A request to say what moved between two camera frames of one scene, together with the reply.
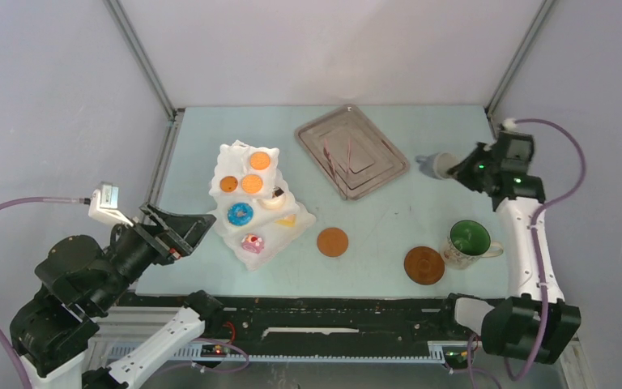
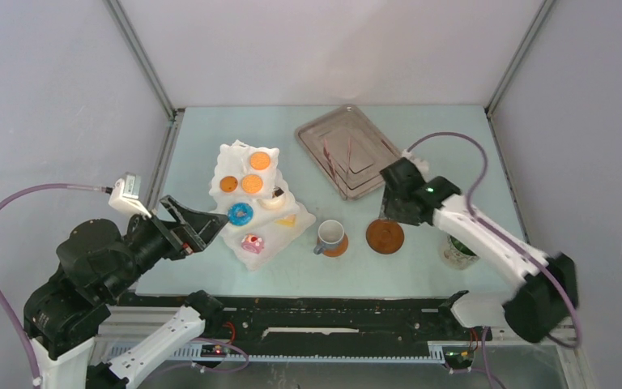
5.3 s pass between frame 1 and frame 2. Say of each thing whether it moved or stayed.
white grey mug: moved
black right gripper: moved
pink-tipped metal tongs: stayed
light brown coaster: stayed
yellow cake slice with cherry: stayed
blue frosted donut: stayed
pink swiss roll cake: stayed
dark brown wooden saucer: moved
